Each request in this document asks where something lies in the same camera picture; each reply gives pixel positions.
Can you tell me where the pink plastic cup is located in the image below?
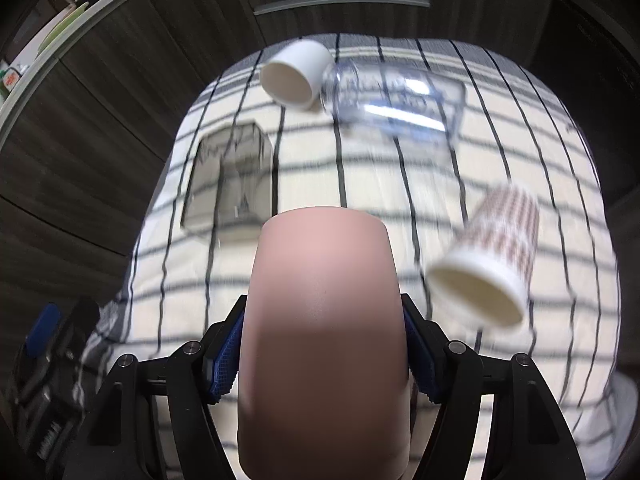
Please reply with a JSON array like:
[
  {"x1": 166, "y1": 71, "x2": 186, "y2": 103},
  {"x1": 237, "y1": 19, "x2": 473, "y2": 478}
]
[{"x1": 238, "y1": 207, "x2": 410, "y2": 479}]

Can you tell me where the patterned paper cup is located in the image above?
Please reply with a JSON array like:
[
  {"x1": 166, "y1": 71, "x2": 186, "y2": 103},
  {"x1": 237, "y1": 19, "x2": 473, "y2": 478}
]
[{"x1": 426, "y1": 181, "x2": 539, "y2": 328}]

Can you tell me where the smoky grey square cup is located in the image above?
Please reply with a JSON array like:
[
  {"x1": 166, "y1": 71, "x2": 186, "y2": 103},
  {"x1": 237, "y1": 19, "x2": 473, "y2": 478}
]
[{"x1": 181, "y1": 122, "x2": 273, "y2": 244}]

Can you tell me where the white cup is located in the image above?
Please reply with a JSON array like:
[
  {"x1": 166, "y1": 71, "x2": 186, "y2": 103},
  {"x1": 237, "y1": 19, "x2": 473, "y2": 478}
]
[{"x1": 259, "y1": 39, "x2": 334, "y2": 110}]

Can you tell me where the clear plastic cup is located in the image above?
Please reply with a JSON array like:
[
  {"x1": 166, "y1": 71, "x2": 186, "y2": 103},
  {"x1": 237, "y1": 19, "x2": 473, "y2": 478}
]
[{"x1": 320, "y1": 61, "x2": 466, "y2": 150}]

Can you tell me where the checkered white black cloth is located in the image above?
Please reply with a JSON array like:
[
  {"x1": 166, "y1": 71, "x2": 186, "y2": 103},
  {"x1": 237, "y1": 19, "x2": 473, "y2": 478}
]
[{"x1": 74, "y1": 34, "x2": 637, "y2": 479}]

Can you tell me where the green dish basin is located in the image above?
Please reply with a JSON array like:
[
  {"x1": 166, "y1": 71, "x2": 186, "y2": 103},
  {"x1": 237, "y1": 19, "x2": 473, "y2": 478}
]
[{"x1": 37, "y1": 2, "x2": 89, "y2": 54}]

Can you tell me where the metal drawer handle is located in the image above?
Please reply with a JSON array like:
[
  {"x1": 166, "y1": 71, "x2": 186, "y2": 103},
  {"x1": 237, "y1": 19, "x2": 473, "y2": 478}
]
[{"x1": 253, "y1": 0, "x2": 431, "y2": 16}]

